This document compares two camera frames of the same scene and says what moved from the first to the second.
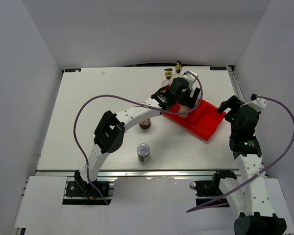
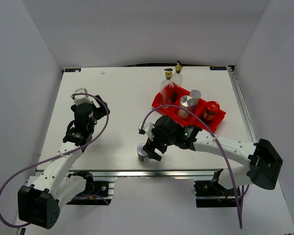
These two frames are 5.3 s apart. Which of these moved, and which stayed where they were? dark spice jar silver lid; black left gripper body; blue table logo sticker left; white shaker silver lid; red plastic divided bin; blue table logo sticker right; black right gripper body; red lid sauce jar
Moved: black right gripper body; black left gripper body; white shaker silver lid; red lid sauce jar
Stayed: blue table logo sticker right; red plastic divided bin; dark spice jar silver lid; blue table logo sticker left
